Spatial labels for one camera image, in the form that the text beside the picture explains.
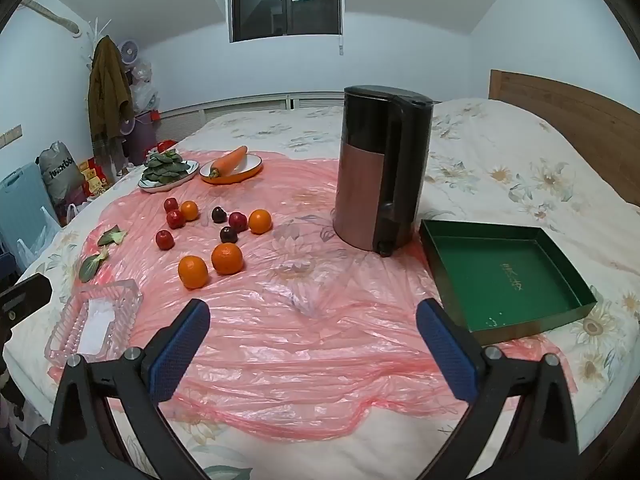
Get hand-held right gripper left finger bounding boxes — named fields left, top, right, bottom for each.
left=47, top=298, right=213, bottom=480

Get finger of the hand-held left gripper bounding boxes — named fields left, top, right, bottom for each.
left=0, top=272, right=54, bottom=328

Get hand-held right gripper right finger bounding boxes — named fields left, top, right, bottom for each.
left=416, top=298, right=578, bottom=480

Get green cardboard box tray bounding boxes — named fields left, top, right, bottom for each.
left=418, top=219, right=598, bottom=346

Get bok choy leaf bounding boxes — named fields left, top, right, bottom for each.
left=78, top=250, right=111, bottom=283
left=96, top=226, right=127, bottom=247

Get clear glass tray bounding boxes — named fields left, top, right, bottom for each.
left=44, top=279, right=143, bottom=368

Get pink plastic sheet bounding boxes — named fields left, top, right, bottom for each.
left=47, top=152, right=578, bottom=433

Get grey bag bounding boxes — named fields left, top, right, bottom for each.
left=37, top=141, right=86, bottom=206

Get red and yellow boxes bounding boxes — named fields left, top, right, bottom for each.
left=75, top=157, right=118, bottom=201

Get white oval plate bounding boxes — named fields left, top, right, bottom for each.
left=137, top=160, right=200, bottom=195

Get pile of green leaves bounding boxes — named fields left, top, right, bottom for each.
left=141, top=149, right=191, bottom=188

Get orange rimmed bowl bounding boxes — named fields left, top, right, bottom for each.
left=199, top=154, right=265, bottom=185

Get carrot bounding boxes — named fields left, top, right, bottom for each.
left=209, top=145, right=249, bottom=179

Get black and copper kettle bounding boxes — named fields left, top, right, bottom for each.
left=332, top=85, right=434, bottom=258

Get purple bin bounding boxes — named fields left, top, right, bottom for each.
left=120, top=110, right=158, bottom=166

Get brown jacket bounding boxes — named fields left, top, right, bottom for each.
left=88, top=36, right=135, bottom=141

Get pile of plastic bags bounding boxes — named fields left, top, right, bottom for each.
left=127, top=60, right=161, bottom=111

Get wooden headboard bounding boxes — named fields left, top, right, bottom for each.
left=487, top=69, right=640, bottom=206

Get white coat rack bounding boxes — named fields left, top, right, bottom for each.
left=80, top=16, right=113, bottom=68

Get wall pipe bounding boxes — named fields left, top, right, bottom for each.
left=20, top=0, right=82, bottom=37

